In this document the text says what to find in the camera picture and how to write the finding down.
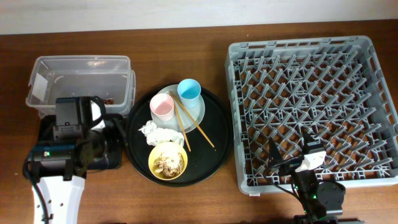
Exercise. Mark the white label on bin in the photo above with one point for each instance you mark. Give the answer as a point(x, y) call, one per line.
point(39, 87)

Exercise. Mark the gold snack wrapper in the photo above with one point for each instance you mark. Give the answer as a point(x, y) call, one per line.
point(109, 101)

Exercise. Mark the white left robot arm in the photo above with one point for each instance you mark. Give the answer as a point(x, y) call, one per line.
point(57, 195)

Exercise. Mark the wooden chopstick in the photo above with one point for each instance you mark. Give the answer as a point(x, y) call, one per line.
point(181, 126)
point(193, 120)

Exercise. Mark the black rectangular tray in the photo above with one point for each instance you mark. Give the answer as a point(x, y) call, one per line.
point(55, 155)

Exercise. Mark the food scraps and rice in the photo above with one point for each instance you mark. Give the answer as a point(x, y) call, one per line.
point(169, 164)

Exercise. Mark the grey dishwasher rack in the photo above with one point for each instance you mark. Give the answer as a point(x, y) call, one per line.
point(333, 88)

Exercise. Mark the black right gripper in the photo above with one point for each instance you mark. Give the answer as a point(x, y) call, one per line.
point(288, 165)

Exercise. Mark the white napkin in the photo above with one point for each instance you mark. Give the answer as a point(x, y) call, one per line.
point(156, 135)

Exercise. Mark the round black tray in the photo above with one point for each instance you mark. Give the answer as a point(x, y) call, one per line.
point(203, 160)

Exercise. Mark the clear plastic bin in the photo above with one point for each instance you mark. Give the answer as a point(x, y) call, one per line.
point(105, 76)

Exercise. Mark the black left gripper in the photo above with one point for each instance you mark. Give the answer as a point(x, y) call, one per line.
point(112, 134)

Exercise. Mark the pink cup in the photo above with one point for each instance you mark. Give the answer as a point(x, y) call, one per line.
point(162, 105)

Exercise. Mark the blue cup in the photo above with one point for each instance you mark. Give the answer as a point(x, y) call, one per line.
point(189, 91)

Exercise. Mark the yellow bowl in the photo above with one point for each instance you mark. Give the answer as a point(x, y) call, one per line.
point(166, 146)

